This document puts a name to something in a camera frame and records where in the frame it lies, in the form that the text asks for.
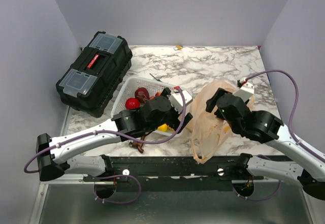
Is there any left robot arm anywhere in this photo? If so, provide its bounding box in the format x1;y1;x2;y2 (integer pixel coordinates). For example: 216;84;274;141
36;91;192;181

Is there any yellow fake bell pepper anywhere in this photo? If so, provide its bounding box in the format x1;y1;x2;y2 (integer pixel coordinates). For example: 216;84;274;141
157;124;169;132

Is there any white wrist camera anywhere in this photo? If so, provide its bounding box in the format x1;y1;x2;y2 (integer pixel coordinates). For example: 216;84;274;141
169;90;193;114
232;79;254;104

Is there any black mounting rail base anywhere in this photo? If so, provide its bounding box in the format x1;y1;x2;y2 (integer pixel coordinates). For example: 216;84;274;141
84;156;263;192

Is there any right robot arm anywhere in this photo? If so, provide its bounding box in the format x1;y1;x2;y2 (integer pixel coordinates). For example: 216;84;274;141
206;88;324;200

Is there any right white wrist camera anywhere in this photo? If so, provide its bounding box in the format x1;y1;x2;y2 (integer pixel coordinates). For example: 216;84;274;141
232;79;254;104

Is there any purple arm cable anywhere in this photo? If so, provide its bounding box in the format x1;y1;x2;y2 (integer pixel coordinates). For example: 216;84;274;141
232;69;325;201
24;88;187;205

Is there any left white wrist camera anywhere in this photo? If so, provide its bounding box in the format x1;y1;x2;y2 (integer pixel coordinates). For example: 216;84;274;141
169;90;193;114

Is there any black plastic toolbox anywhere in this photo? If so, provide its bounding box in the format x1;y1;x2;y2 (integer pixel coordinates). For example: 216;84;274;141
56;31;133;118

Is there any aluminium rail extrusion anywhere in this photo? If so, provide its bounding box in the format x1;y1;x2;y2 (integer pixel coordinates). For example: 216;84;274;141
40;178;87;185

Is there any white plastic basket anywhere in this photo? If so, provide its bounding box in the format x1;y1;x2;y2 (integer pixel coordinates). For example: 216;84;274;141
111;76;193;136

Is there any red fake apple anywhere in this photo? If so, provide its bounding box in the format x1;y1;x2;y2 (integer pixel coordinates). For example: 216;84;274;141
135;87;150;103

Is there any red fake cherry bunch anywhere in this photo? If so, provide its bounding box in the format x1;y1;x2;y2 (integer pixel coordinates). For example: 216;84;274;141
149;92;161;100

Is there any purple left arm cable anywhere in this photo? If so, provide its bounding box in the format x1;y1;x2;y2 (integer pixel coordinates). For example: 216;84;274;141
24;88;187;205

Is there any brown faucet tap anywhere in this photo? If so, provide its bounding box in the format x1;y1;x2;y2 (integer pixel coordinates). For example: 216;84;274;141
128;134;148;153

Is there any red fake tomato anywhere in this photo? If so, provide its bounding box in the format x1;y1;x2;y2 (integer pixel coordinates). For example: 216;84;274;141
125;98;141;110

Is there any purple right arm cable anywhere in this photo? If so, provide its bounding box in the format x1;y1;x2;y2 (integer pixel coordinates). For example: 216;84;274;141
232;69;325;201

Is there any orange translucent plastic bag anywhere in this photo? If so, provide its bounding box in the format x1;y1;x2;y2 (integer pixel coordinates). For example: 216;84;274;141
186;80;237;164

